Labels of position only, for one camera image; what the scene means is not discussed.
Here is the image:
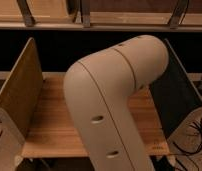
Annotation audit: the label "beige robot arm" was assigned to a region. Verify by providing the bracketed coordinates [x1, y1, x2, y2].
[64, 35, 169, 171]

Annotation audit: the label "right dark side panel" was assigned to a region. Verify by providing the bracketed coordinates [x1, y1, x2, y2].
[149, 39, 202, 138]

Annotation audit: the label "left wooden side panel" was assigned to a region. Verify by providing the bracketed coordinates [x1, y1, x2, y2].
[0, 38, 43, 145]

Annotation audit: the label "middle metal bracket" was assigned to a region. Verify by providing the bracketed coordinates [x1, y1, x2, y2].
[80, 0, 90, 28]

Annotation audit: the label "metal bracket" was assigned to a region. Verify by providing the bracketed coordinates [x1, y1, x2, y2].
[80, 0, 90, 28]
[168, 0, 189, 29]
[16, 0, 35, 27]

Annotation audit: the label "left metal bracket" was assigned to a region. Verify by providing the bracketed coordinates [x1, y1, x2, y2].
[16, 0, 35, 27]

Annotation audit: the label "right metal bracket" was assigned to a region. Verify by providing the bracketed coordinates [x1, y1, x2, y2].
[168, 0, 189, 29]

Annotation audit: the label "black cables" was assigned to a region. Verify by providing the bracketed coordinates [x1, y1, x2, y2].
[172, 109, 202, 171]

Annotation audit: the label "wooden shelf rail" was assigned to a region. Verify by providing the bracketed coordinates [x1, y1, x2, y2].
[0, 12, 202, 32]

